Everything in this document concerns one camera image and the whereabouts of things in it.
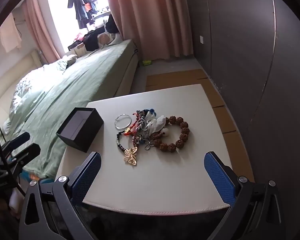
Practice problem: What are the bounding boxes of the beige bed base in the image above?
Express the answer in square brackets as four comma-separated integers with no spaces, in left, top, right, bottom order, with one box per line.
[114,52,141,98]

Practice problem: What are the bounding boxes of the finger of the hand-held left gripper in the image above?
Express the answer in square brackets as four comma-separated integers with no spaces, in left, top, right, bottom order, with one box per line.
[0,143,41,171]
[1,132,31,153]

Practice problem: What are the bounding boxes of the pile of clothes and bags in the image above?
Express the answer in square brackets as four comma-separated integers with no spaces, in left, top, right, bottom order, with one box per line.
[67,14,121,53]

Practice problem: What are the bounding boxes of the gold butterfly ornament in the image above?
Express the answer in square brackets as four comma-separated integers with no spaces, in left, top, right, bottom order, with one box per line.
[122,147,138,166]

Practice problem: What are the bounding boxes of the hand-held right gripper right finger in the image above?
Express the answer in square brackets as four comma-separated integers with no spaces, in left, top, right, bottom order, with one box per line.
[204,151,287,240]

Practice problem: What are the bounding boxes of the dark hanging clothes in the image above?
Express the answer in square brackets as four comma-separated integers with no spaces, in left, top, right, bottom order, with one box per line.
[67,0,98,28]

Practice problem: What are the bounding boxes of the red string bracelet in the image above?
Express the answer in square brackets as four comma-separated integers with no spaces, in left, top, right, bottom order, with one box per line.
[122,112,145,137]

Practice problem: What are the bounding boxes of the flat brown cardboard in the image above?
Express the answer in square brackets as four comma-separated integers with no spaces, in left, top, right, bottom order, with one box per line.
[145,69,255,182]

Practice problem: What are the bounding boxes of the silver chain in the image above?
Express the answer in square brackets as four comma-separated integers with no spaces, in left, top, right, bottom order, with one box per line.
[132,119,155,152]

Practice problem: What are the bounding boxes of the white plush charm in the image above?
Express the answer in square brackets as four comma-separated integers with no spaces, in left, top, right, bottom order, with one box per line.
[144,114,171,138]

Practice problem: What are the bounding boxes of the dark and pale bead bracelet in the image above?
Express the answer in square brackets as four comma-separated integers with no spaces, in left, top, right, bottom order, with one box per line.
[116,130,130,154]

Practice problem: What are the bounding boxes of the silver hoop bangle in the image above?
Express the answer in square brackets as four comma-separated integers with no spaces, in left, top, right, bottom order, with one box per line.
[114,114,135,130]

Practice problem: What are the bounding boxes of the blue braided bracelet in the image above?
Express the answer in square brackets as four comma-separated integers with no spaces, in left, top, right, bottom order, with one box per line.
[136,108,157,117]

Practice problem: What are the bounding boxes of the beige headboard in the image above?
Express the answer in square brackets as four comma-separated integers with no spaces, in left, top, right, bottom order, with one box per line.
[0,49,42,117]

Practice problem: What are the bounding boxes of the wide pink curtain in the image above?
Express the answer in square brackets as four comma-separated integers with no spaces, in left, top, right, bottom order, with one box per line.
[107,0,194,61]

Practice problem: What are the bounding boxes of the bed with green sheet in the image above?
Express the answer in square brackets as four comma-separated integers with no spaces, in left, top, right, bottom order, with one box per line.
[5,39,138,178]

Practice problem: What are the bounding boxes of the brown wooden bead bracelet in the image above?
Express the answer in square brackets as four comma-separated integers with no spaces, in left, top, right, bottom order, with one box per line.
[150,115,190,152]

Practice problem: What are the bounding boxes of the white hanging garment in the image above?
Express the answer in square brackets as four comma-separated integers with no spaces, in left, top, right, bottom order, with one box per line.
[0,12,23,53]

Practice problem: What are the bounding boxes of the pale green quilt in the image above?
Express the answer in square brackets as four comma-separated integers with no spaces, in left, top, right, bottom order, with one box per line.
[9,55,78,122]

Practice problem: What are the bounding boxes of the narrow pink curtain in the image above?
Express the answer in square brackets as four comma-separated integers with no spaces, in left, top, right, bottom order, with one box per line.
[22,0,65,61]

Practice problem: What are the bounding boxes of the black jewelry box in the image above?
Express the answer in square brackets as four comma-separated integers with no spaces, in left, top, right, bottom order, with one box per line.
[56,107,104,153]

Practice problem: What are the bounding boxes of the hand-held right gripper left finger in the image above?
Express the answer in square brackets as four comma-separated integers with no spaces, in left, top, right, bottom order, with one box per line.
[18,151,102,240]

